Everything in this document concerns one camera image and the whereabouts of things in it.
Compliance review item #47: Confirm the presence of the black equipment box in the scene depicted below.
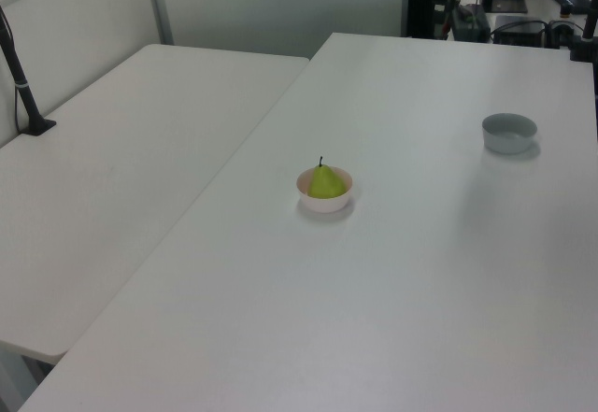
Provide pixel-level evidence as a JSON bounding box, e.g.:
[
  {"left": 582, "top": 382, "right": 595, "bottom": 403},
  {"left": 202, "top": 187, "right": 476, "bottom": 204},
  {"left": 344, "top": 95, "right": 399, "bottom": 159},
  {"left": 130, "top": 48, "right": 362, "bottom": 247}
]
[{"left": 492, "top": 14, "right": 548, "bottom": 47}]

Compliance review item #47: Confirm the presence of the green and black device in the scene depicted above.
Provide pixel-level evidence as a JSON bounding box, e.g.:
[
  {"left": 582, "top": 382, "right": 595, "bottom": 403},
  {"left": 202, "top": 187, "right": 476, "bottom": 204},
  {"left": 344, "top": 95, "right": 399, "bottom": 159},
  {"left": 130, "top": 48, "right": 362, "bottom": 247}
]
[{"left": 451, "top": 4, "right": 491, "bottom": 42}]

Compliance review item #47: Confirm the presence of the grey bowl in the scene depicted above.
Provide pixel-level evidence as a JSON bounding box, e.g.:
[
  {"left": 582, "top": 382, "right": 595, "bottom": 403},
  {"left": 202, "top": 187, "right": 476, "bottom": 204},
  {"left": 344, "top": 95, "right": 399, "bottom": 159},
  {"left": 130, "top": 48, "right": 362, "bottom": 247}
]
[{"left": 481, "top": 112, "right": 538, "bottom": 155}]

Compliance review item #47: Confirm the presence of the black clamp stand with pole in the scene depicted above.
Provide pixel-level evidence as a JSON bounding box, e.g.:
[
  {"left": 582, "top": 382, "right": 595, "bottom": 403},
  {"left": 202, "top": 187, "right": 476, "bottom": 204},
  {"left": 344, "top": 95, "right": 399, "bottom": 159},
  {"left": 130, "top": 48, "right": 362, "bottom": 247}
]
[{"left": 567, "top": 0, "right": 598, "bottom": 63}]

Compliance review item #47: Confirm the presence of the grey metal partition post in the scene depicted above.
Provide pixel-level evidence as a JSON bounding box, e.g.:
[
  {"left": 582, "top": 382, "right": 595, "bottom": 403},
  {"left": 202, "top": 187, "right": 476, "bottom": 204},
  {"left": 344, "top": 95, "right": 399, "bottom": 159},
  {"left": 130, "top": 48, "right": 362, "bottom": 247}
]
[{"left": 143, "top": 0, "right": 175, "bottom": 47}]

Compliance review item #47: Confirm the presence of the pink bowl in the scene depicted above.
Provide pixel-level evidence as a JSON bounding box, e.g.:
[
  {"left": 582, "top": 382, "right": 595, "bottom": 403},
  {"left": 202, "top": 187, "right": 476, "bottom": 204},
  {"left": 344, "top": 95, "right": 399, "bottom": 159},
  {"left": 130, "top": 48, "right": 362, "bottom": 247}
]
[{"left": 295, "top": 165, "right": 353, "bottom": 214}]

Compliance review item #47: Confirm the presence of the white side table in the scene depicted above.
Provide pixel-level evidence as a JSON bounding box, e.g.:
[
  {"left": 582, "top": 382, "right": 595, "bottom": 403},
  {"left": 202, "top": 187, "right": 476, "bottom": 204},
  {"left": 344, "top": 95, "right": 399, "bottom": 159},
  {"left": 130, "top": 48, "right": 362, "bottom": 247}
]
[{"left": 0, "top": 43, "right": 311, "bottom": 365}]

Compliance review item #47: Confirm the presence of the black pole stand with base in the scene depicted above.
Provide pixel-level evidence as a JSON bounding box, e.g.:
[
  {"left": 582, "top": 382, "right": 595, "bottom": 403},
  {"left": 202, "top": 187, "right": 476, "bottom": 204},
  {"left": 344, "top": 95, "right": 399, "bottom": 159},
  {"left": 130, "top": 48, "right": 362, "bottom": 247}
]
[{"left": 0, "top": 5, "right": 58, "bottom": 137}]

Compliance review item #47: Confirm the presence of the green pear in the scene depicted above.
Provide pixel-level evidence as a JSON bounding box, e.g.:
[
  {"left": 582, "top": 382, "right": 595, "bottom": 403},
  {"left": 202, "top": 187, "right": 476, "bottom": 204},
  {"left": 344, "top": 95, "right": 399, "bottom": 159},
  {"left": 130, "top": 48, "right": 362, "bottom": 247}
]
[{"left": 306, "top": 155, "right": 348, "bottom": 200}]

